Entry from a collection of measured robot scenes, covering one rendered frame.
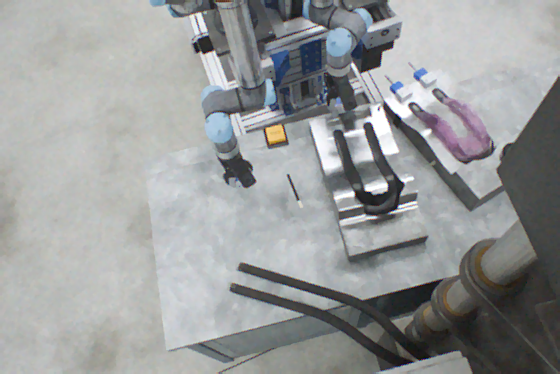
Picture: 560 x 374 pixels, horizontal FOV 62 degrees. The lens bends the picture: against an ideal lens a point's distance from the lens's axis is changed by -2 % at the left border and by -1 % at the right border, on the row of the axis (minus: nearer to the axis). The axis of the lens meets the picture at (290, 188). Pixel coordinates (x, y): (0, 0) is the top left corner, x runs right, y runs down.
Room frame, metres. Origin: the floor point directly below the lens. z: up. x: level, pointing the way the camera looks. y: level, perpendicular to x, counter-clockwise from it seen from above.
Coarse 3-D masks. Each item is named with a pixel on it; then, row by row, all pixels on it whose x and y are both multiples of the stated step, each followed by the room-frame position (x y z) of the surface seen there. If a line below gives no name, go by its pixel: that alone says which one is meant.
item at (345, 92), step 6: (348, 78) 0.97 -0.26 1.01; (336, 84) 0.95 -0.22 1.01; (342, 84) 0.95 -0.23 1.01; (348, 84) 0.95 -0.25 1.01; (342, 90) 0.93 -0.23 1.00; (348, 90) 0.93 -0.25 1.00; (342, 96) 0.92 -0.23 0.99; (348, 96) 0.91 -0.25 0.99; (354, 96) 0.91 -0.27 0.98; (342, 102) 0.90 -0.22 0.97; (348, 102) 0.90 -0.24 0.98; (354, 102) 0.90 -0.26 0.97; (348, 108) 0.88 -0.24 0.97; (354, 108) 0.88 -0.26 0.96
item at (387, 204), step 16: (368, 128) 0.84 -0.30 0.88; (336, 144) 0.80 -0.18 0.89; (352, 160) 0.73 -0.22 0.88; (384, 160) 0.70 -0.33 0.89; (352, 176) 0.66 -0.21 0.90; (384, 176) 0.63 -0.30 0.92; (368, 192) 0.58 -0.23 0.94; (384, 192) 0.56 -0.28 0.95; (400, 192) 0.56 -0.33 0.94; (368, 208) 0.55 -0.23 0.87; (384, 208) 0.54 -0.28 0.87
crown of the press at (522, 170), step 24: (552, 96) 0.20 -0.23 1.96; (528, 120) 0.20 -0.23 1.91; (552, 120) 0.18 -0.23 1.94; (528, 144) 0.19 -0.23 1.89; (552, 144) 0.17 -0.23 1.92; (504, 168) 0.19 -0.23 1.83; (528, 168) 0.17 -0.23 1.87; (552, 168) 0.15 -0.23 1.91; (528, 192) 0.15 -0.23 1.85; (552, 192) 0.14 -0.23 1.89; (528, 216) 0.14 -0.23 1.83; (552, 216) 0.12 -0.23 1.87; (552, 240) 0.10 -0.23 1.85; (552, 264) 0.08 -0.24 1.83; (552, 288) 0.07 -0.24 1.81
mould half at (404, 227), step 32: (320, 128) 0.87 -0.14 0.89; (352, 128) 0.85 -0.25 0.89; (384, 128) 0.82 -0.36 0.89; (320, 160) 0.76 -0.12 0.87; (352, 192) 0.59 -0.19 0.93; (416, 192) 0.55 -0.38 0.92; (352, 224) 0.51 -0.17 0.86; (384, 224) 0.49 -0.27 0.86; (416, 224) 0.47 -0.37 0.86; (352, 256) 0.41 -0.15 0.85
